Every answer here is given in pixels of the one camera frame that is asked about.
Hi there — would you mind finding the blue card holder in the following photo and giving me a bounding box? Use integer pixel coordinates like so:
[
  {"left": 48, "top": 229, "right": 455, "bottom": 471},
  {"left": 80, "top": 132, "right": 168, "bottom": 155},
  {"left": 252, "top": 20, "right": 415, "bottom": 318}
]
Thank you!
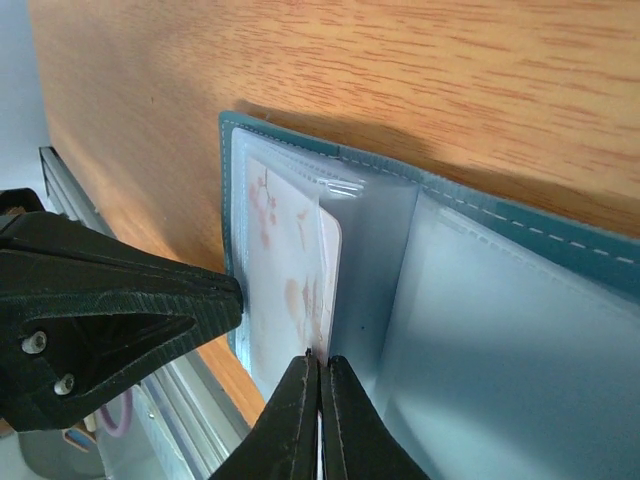
[{"left": 219, "top": 112, "right": 639, "bottom": 479}]

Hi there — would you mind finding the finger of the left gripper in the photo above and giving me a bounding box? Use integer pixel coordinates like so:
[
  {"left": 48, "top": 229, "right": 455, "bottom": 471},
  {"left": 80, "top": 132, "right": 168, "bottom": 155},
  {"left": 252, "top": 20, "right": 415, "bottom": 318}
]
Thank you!
[
  {"left": 0, "top": 292, "right": 244, "bottom": 431},
  {"left": 1, "top": 212, "right": 240, "bottom": 300}
]

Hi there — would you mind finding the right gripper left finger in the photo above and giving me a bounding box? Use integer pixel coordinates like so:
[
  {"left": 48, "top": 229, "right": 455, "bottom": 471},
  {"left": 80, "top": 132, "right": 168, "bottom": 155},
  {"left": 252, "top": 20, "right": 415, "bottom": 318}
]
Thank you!
[{"left": 212, "top": 353, "right": 319, "bottom": 479}]

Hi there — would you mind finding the front aluminium rail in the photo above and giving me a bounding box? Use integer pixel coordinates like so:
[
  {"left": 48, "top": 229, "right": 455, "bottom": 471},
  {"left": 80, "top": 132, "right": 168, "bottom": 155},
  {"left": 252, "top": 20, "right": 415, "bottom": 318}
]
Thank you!
[{"left": 38, "top": 146, "right": 251, "bottom": 480}]

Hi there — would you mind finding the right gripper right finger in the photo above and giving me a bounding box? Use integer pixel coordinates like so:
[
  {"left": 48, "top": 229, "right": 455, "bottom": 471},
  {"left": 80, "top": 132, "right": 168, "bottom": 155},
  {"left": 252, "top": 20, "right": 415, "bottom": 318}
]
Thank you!
[{"left": 320, "top": 356, "right": 428, "bottom": 480}]

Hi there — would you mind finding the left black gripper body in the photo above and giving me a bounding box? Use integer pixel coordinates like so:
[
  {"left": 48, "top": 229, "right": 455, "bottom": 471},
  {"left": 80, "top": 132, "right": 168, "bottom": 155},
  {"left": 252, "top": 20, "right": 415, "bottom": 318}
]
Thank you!
[{"left": 1, "top": 187, "right": 55, "bottom": 432}]

